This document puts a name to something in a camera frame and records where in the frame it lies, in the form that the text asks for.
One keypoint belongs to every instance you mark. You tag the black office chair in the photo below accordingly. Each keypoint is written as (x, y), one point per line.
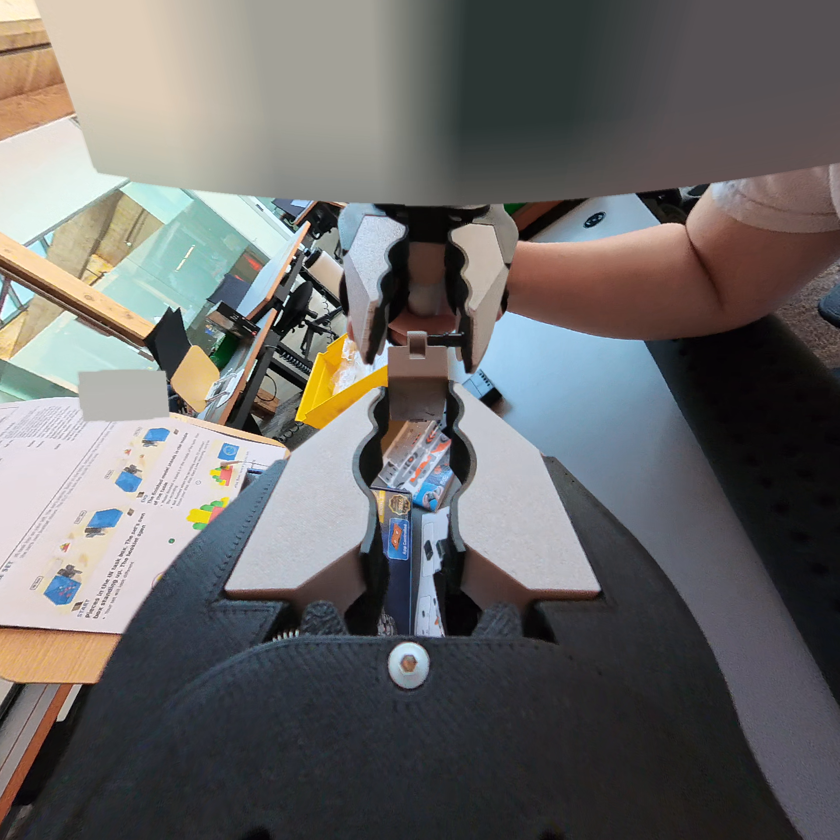
(295, 305)

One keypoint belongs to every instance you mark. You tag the person's right hand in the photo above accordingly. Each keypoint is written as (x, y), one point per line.
(400, 325)

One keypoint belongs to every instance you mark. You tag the colour printed leaflet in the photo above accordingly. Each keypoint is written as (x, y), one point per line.
(420, 453)

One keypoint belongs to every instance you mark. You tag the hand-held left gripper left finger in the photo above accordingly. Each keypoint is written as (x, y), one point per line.
(295, 525)

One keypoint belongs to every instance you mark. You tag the wooden pillar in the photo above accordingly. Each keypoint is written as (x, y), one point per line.
(65, 282)

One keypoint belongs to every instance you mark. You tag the wooden board with instruction sheet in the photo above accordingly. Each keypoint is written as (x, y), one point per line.
(79, 512)

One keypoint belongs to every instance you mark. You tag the open black folder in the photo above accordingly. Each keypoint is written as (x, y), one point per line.
(167, 341)

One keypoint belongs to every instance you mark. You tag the blue robot kit box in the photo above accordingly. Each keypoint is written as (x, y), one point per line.
(394, 558)

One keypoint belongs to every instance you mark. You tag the person's right forearm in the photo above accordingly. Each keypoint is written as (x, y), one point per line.
(623, 289)

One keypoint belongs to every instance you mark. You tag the grey rectangular building block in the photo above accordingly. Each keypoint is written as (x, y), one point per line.
(417, 387)

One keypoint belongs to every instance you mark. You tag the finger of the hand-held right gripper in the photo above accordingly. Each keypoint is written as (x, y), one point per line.
(361, 275)
(489, 275)

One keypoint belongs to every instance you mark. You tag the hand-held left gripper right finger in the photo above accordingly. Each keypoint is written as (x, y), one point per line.
(525, 525)

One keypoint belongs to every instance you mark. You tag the shallow yellow bin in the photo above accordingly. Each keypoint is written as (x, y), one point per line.
(328, 400)

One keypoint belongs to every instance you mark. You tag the black battery module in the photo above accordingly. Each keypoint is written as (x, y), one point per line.
(482, 387)

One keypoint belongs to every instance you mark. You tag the office desk with wooden edge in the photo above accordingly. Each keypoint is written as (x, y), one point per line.
(269, 282)

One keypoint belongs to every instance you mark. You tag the clear plastic bag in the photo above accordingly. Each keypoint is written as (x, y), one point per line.
(348, 367)

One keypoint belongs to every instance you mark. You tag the black perforated pad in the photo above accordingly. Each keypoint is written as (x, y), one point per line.
(754, 459)

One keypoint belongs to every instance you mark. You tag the white instruction booklet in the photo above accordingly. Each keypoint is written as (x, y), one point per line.
(430, 571)

